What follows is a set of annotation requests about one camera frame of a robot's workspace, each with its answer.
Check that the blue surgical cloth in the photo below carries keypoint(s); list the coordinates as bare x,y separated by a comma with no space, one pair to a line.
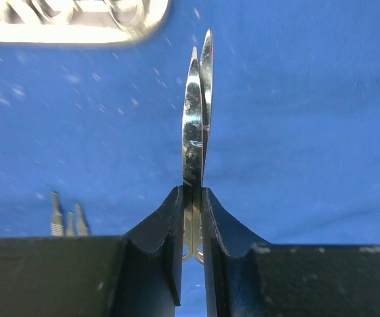
294,146

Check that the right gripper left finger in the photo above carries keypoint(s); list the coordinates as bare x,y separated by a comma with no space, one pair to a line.
136,274

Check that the steel instrument tray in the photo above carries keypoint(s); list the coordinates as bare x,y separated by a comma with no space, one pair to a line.
80,23

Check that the white handled scalpel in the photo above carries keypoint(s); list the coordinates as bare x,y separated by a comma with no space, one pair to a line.
57,224

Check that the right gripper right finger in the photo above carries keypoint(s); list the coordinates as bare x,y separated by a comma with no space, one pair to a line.
247,276

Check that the steel surgical scissors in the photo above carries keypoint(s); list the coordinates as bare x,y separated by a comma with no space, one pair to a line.
195,133

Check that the steel forceps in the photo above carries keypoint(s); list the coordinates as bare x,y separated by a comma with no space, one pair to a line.
70,231

